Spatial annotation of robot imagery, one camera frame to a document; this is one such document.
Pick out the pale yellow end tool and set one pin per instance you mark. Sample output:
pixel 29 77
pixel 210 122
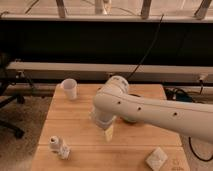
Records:
pixel 109 133

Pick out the small white plastic bottle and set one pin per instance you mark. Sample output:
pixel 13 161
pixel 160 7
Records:
pixel 58 146

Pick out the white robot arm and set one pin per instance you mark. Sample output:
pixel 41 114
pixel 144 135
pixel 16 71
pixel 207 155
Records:
pixel 113 99

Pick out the green ceramic bowl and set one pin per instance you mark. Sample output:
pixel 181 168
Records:
pixel 128 120

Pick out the white square sponge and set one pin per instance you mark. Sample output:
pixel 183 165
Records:
pixel 156 159

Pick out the white paper cup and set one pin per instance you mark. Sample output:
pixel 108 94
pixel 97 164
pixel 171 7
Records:
pixel 69 86

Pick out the black office chair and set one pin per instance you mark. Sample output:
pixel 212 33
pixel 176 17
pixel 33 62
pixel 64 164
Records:
pixel 4 83

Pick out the grey wall rail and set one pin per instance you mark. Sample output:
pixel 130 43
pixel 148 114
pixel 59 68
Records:
pixel 101 72

